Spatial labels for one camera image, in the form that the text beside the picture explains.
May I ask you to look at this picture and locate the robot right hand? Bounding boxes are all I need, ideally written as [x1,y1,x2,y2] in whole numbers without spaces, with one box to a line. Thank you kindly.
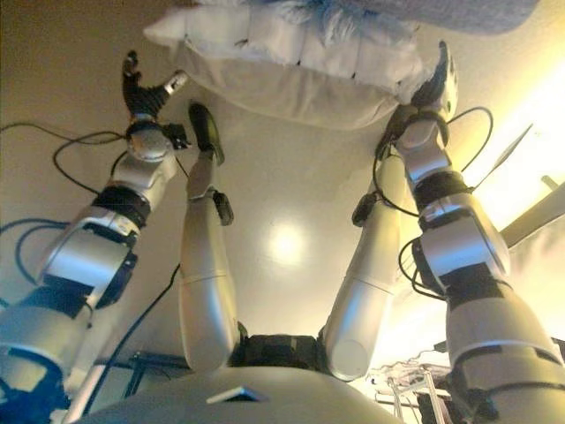
[411,40,460,117]

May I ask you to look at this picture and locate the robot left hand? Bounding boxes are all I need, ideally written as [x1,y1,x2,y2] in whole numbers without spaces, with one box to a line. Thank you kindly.
[121,50,191,118]

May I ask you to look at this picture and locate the white fringed cushion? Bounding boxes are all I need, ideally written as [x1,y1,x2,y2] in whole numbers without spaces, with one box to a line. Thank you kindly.
[143,0,426,132]

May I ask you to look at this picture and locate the grey fabric armchair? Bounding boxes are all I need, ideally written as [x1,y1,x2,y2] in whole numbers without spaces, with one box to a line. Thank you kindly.
[193,0,542,39]

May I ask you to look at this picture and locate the silver robot right leg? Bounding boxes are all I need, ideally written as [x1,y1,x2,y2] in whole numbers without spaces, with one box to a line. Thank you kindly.
[324,105,414,383]

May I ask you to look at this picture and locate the grey robot torso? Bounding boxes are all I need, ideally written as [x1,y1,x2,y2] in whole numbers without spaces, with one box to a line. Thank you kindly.
[74,333,401,424]

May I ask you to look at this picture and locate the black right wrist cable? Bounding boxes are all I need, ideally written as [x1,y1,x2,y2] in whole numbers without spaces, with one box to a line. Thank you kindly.
[373,105,494,218]

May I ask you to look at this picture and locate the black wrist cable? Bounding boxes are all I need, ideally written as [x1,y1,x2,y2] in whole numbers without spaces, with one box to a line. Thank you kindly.
[0,123,133,198]
[373,105,494,218]

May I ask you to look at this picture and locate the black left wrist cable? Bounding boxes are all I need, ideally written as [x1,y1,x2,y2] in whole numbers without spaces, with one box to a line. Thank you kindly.
[0,123,133,198]

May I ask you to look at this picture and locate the black metal frame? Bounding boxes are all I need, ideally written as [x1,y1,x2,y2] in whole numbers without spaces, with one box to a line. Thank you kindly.
[125,351,189,398]

